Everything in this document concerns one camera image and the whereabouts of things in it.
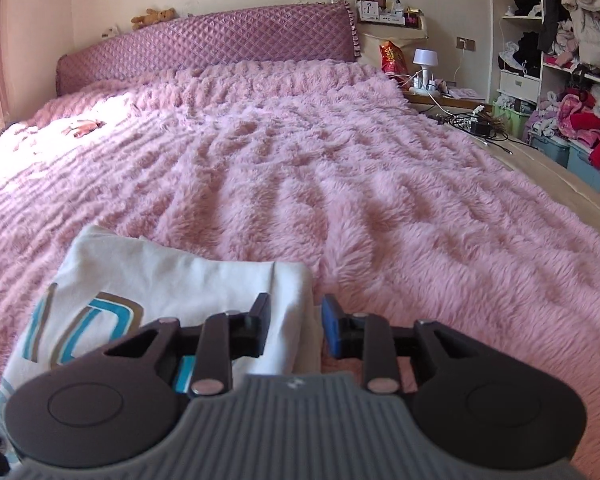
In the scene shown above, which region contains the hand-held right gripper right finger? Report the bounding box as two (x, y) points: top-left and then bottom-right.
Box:
(321, 294), (487, 394)

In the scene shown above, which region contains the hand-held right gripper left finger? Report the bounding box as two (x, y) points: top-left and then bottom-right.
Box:
(102, 292), (272, 395)

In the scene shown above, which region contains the white sweatshirt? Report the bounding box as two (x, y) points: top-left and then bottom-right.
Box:
(0, 223), (327, 413)

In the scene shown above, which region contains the pile of pink red clothes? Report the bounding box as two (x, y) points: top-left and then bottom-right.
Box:
(525, 86), (600, 172)

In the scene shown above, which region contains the pink fluffy blanket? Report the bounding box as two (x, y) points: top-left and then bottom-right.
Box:
(0, 57), (600, 480)

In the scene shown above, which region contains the small pink brown cloth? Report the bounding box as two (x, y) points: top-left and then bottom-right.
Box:
(62, 118), (104, 137)

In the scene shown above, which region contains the green storage bin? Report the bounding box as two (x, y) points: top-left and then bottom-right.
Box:
(492, 102), (537, 139)

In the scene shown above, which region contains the red snack bag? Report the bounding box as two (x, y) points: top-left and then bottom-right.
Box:
(378, 40), (409, 77)

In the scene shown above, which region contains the blue storage bin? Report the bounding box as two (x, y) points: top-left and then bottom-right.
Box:
(528, 129), (572, 169)
(565, 142), (600, 194)

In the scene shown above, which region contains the white table lamp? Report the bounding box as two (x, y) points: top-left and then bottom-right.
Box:
(412, 49), (441, 92)

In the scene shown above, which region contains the beige bedside shelf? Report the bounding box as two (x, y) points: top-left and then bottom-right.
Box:
(355, 0), (429, 45)

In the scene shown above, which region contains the purple quilted headboard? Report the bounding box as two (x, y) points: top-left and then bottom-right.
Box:
(56, 1), (363, 97)

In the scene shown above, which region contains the white drawer box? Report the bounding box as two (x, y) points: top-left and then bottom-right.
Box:
(497, 69), (541, 106)

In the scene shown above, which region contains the brown teddy bear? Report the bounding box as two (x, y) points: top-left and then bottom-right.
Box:
(131, 8), (177, 30)

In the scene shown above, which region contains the white open wardrobe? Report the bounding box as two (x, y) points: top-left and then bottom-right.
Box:
(487, 0), (600, 113)

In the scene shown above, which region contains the tangle of black cables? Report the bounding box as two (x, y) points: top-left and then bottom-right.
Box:
(434, 106), (515, 155)

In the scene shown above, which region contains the wooden bed frame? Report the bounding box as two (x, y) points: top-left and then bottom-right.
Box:
(404, 89), (600, 223)

